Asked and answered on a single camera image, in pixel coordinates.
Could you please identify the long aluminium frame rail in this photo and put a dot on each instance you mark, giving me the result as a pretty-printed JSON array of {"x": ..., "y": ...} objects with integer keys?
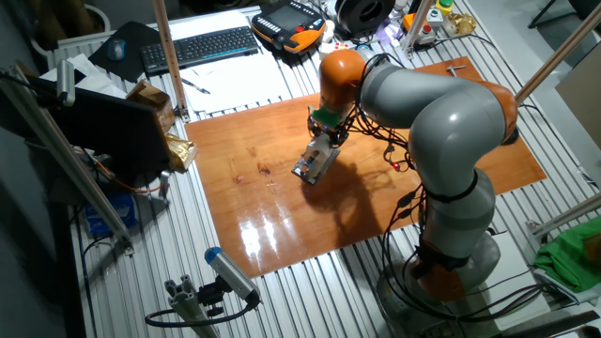
[{"x": 70, "y": 162}]

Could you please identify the white box green button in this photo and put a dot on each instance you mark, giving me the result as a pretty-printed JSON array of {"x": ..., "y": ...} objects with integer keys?
[{"x": 434, "y": 16}]

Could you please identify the white paper stack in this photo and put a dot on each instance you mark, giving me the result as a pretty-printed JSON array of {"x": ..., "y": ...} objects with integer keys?
[{"x": 211, "y": 23}]

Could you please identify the small white figurine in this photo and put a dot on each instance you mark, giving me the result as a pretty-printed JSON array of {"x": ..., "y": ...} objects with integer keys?
[{"x": 328, "y": 30}]

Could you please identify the aluminium profile bar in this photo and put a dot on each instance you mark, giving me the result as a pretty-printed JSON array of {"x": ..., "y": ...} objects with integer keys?
[{"x": 563, "y": 217}]

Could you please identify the black keyboard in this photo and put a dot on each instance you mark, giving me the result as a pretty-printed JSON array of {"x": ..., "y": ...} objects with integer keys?
[{"x": 202, "y": 47}]

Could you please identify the beige panel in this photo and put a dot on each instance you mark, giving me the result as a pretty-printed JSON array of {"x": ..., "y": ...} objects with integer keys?
[{"x": 582, "y": 94}]

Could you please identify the black and orange teach pendant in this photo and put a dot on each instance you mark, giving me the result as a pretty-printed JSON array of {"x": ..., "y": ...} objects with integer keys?
[{"x": 286, "y": 19}]

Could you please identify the green cloth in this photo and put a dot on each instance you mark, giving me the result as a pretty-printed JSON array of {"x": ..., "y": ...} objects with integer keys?
[{"x": 568, "y": 258}]

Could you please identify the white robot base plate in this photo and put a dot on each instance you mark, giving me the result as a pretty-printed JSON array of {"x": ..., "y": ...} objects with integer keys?
[{"x": 516, "y": 263}]

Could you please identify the white curved chair frame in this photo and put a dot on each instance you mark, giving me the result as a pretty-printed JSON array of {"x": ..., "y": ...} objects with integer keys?
[{"x": 101, "y": 14}]

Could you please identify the small orange object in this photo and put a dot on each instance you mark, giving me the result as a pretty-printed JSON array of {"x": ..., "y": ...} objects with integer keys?
[{"x": 409, "y": 21}]

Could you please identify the brown wooden board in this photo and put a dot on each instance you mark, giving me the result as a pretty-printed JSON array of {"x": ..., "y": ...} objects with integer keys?
[{"x": 282, "y": 211}]

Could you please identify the gold foil bag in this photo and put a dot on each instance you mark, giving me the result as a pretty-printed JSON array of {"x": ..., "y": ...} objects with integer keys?
[{"x": 180, "y": 152}]

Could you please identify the metal frame post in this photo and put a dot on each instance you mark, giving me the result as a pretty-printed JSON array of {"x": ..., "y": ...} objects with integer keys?
[
  {"x": 418, "y": 23},
  {"x": 563, "y": 48},
  {"x": 169, "y": 51}
]

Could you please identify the crumpled gold foil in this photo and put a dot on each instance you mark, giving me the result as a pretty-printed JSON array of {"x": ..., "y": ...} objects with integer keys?
[{"x": 462, "y": 23}]

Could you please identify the white paper sheet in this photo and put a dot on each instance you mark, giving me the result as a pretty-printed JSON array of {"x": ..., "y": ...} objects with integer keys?
[{"x": 235, "y": 84}]

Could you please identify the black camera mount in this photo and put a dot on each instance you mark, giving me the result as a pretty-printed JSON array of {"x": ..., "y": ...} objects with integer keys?
[{"x": 211, "y": 296}]

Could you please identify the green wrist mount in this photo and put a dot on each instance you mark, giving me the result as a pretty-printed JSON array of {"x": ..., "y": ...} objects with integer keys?
[{"x": 326, "y": 117}]

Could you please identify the round black blue-yellow puck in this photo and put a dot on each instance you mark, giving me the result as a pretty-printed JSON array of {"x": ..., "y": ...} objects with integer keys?
[{"x": 362, "y": 47}]

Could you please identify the black flat monitor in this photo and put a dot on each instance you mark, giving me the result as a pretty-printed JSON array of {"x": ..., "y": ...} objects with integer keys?
[{"x": 108, "y": 131}]

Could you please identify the silver camera with blue cap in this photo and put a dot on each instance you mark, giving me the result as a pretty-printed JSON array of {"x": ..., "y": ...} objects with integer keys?
[{"x": 230, "y": 274}]

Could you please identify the blue box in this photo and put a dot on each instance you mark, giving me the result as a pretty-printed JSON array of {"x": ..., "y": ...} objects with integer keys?
[{"x": 110, "y": 213}]

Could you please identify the white cube block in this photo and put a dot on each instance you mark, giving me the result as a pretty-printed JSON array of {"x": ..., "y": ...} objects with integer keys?
[{"x": 325, "y": 49}]

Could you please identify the grey box red button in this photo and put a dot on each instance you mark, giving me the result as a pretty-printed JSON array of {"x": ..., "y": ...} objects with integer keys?
[{"x": 426, "y": 35}]

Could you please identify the crumpled white paper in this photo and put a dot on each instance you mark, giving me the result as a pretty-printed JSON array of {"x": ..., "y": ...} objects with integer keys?
[{"x": 103, "y": 84}]

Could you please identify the black filament spool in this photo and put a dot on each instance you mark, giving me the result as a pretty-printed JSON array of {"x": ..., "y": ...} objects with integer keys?
[{"x": 364, "y": 14}]

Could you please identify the silver depth camera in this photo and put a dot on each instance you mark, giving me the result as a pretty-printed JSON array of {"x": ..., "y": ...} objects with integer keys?
[{"x": 66, "y": 82}]

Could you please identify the clear purple plastic bag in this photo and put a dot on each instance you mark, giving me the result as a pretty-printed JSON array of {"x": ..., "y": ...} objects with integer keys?
[{"x": 389, "y": 33}]

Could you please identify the short aluminium profile piece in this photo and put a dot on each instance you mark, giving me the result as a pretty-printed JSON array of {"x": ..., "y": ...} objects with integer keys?
[{"x": 188, "y": 310}]

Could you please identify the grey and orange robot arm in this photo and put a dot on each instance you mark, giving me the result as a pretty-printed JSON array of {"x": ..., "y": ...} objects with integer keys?
[{"x": 446, "y": 122}]

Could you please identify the black chair base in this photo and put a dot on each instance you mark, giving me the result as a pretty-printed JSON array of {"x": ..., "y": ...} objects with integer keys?
[{"x": 544, "y": 14}]

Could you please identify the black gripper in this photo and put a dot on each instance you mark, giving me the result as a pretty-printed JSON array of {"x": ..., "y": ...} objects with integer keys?
[{"x": 331, "y": 133}]

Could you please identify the white toilet paper roll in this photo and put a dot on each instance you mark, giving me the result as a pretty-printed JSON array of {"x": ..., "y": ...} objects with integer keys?
[{"x": 319, "y": 154}]

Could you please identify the black mouse pad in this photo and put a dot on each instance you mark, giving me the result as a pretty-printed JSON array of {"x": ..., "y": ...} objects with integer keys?
[{"x": 127, "y": 68}]

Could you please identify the brown cardboard box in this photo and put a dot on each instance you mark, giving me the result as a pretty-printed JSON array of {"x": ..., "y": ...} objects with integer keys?
[{"x": 152, "y": 101}]

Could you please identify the dark pen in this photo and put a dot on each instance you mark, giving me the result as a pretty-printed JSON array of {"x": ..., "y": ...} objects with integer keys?
[{"x": 195, "y": 86}]

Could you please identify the yellow button box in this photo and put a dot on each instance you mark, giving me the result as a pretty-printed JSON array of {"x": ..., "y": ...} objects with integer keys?
[{"x": 443, "y": 7}]

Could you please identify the grey metal bar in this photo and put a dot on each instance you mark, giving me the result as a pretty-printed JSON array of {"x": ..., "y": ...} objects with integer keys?
[{"x": 554, "y": 326}]

